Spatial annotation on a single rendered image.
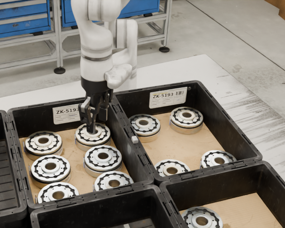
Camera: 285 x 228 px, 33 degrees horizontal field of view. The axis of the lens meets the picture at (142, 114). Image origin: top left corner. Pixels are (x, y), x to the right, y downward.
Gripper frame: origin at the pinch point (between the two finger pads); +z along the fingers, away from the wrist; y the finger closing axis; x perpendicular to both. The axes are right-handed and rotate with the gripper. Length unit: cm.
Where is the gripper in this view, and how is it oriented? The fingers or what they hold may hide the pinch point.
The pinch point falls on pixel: (97, 121)
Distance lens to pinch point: 120.0
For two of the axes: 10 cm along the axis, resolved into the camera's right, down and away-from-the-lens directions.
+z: -0.5, 8.1, 5.8
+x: 9.1, 2.8, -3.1
